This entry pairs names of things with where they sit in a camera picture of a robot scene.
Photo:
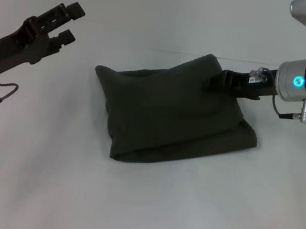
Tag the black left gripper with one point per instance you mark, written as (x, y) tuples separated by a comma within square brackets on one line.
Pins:
[(17, 42)]

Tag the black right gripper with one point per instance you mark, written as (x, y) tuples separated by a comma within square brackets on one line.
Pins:
[(247, 84)]

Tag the dark green FREE t-shirt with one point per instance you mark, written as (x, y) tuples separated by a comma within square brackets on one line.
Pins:
[(170, 114)]

